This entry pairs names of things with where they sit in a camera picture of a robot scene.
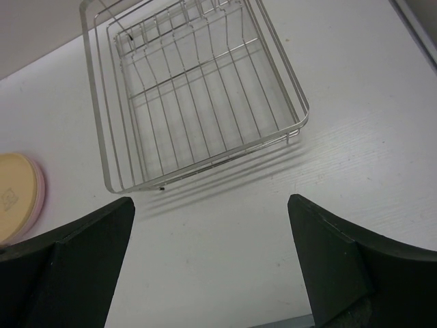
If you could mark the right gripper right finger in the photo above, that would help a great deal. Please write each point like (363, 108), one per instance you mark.
(357, 278)

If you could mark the metal wire dish rack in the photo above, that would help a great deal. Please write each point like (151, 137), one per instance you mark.
(180, 87)

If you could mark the pink plastic plate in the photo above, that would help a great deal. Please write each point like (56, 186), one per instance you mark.
(38, 204)

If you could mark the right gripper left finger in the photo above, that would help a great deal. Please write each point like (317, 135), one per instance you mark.
(67, 277)

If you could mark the tan yellow plate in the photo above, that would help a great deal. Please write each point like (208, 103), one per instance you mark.
(18, 194)

